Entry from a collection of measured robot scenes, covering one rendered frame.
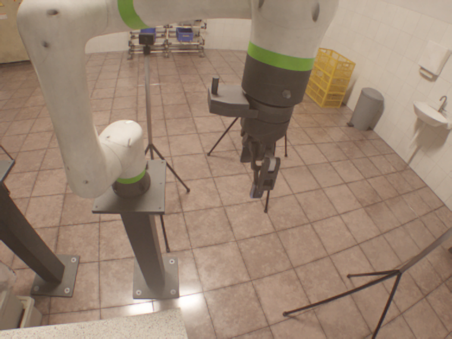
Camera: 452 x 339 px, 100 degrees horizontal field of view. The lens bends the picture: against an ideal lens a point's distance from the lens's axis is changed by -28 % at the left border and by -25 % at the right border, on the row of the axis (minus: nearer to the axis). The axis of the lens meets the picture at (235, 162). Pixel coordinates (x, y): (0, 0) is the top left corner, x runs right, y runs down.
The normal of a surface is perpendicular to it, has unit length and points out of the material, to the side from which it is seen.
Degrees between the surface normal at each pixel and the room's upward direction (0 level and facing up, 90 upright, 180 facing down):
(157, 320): 0
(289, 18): 102
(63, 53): 97
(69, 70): 95
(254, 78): 90
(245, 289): 0
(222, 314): 0
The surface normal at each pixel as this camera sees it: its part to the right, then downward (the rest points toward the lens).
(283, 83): -0.02, 0.66
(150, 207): 0.15, -0.74
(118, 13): -0.27, 0.74
